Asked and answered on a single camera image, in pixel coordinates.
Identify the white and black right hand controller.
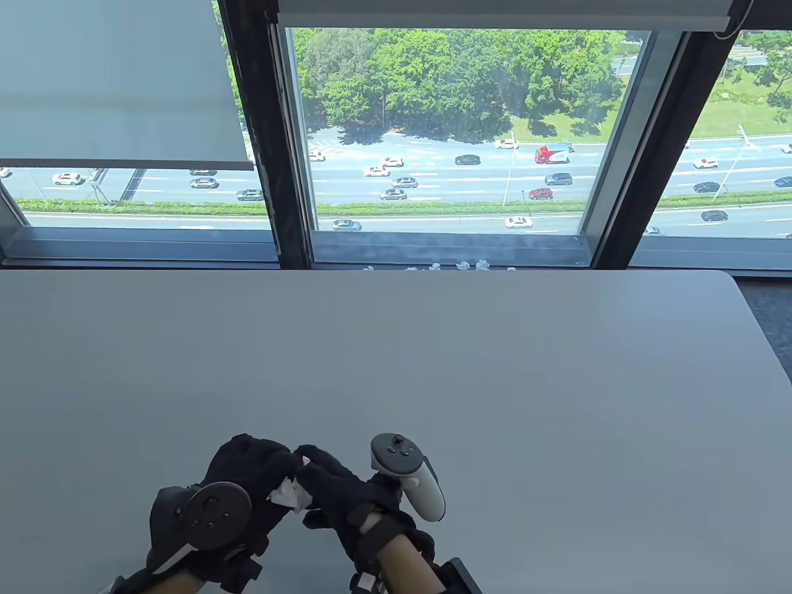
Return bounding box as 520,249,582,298
370,433,446,522

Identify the person's left hand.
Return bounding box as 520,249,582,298
148,433,305,588

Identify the grey lowered roller blind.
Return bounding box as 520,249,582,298
0,0,256,171

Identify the person's left forearm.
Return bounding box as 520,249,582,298
102,566,208,594

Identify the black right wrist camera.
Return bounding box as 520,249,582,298
433,558,483,594

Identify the person's right forearm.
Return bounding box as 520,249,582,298
350,532,446,594

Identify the white kitchen paper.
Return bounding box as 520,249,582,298
267,457,313,513

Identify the person's right hand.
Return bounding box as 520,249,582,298
296,444,436,561

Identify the white raised roller blind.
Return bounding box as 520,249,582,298
277,0,752,32

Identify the grey window sash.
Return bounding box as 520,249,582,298
272,25,687,268

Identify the roller blind cord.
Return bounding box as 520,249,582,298
712,0,755,39

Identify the black window frame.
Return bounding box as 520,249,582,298
0,0,792,271

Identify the row of kitchen paper balls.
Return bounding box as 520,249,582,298
362,260,518,273

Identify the black left hand controller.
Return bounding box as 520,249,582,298
148,481,253,573

